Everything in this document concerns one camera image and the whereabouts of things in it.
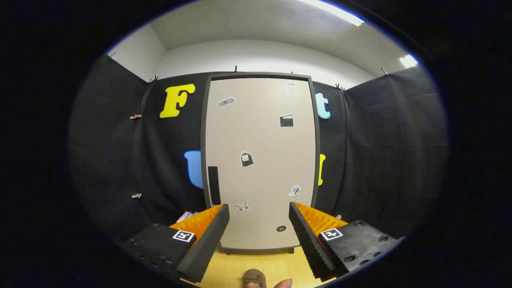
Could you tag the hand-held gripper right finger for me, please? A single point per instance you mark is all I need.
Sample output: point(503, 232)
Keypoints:
point(310, 244)

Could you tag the small ceiling light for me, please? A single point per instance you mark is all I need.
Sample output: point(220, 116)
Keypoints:
point(408, 61)

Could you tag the grey shoe cabinet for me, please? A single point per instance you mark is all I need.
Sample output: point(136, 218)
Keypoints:
point(260, 75)

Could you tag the stack of white books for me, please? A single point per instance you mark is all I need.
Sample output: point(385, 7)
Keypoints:
point(185, 216)

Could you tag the beige shoe cabinet door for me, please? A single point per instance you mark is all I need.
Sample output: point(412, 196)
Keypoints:
point(260, 132)

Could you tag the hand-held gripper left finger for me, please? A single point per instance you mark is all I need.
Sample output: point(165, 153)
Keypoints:
point(208, 244)

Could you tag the black backdrop cloth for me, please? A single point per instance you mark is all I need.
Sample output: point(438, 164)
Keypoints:
point(380, 140)

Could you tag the long ceiling light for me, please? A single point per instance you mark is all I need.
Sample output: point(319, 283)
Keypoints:
point(336, 12)

